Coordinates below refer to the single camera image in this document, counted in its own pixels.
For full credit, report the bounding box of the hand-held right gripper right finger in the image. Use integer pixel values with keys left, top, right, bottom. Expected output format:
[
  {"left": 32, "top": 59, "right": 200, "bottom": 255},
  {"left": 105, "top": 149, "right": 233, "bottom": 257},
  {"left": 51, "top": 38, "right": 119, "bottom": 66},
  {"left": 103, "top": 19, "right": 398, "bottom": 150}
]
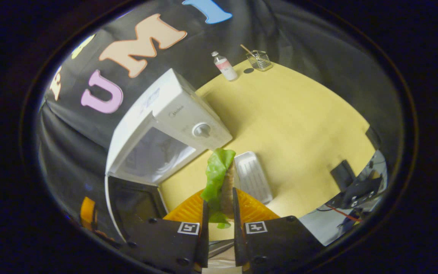
[{"left": 232, "top": 186, "right": 325, "bottom": 274}]

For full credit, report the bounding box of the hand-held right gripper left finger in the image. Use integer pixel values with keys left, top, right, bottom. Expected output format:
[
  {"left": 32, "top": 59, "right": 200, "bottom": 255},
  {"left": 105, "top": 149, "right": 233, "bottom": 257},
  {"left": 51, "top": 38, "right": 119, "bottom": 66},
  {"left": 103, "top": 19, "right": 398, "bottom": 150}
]
[{"left": 118, "top": 189, "right": 209, "bottom": 274}]

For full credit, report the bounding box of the lettuce sandwich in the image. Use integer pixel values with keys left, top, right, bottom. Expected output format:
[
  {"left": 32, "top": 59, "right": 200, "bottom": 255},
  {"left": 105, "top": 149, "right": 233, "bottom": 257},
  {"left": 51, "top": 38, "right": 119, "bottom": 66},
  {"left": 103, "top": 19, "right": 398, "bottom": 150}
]
[{"left": 200, "top": 148, "right": 238, "bottom": 229}]

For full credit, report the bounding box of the white microwave oven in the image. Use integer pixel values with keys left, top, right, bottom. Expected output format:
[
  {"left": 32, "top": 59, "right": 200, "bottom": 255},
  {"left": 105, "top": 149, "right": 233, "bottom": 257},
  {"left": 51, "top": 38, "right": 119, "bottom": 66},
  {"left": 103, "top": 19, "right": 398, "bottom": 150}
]
[{"left": 104, "top": 68, "right": 233, "bottom": 242}]

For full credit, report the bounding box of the black backdrop cloth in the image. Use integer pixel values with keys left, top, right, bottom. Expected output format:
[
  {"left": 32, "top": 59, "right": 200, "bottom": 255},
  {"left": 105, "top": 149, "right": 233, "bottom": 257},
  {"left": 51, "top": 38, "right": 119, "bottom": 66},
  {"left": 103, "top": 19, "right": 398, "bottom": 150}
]
[{"left": 38, "top": 0, "right": 406, "bottom": 229}]

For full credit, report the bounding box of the white plastic tray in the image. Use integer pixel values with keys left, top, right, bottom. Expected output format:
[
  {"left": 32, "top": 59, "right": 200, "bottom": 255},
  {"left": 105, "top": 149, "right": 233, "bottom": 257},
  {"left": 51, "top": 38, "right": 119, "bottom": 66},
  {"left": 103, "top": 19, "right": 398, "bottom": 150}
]
[{"left": 234, "top": 151, "right": 273, "bottom": 205}]

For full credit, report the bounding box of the black table clamp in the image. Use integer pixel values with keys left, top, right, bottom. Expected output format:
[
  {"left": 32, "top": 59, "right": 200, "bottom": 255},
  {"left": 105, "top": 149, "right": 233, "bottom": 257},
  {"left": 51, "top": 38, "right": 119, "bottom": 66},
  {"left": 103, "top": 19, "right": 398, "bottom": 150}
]
[{"left": 330, "top": 160, "right": 356, "bottom": 191}]

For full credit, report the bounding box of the small pink label bottle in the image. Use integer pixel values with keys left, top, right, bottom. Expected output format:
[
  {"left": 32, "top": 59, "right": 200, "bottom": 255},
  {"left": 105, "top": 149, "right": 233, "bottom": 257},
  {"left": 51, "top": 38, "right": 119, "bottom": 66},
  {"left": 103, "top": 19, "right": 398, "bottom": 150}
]
[{"left": 211, "top": 51, "right": 238, "bottom": 81}]

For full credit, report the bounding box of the square glass cup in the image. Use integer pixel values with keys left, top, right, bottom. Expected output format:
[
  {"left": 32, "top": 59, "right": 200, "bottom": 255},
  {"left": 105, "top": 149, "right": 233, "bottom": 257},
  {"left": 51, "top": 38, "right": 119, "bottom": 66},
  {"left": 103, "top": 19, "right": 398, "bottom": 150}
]
[{"left": 246, "top": 50, "right": 273, "bottom": 72}]

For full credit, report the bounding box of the red cable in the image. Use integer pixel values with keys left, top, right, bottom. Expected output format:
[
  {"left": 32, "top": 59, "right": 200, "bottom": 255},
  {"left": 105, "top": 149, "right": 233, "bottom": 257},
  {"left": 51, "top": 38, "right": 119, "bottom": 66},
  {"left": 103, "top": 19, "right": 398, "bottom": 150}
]
[{"left": 325, "top": 205, "right": 362, "bottom": 222}]

